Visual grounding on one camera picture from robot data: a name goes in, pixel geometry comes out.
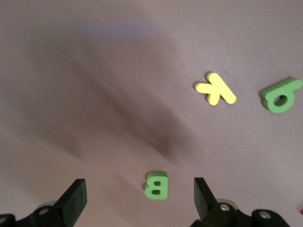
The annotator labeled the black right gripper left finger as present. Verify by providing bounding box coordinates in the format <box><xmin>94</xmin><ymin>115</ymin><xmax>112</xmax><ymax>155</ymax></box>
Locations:
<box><xmin>0</xmin><ymin>178</ymin><xmax>88</xmax><ymax>227</ymax></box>

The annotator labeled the green foam letter B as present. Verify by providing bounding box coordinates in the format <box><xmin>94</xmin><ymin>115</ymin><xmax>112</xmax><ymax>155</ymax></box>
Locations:
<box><xmin>143</xmin><ymin>171</ymin><xmax>169</xmax><ymax>200</ymax></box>

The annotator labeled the yellow foam letter K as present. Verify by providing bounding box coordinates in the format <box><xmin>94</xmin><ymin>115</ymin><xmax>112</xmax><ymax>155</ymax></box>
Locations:
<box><xmin>194</xmin><ymin>72</ymin><xmax>237</xmax><ymax>106</ymax></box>

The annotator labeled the green foam letter P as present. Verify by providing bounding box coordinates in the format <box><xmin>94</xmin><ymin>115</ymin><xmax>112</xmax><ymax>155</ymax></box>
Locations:
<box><xmin>260</xmin><ymin>77</ymin><xmax>303</xmax><ymax>114</ymax></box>

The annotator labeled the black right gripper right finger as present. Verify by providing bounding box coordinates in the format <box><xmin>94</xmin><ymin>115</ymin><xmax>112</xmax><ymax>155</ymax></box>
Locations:
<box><xmin>190</xmin><ymin>177</ymin><xmax>291</xmax><ymax>227</ymax></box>

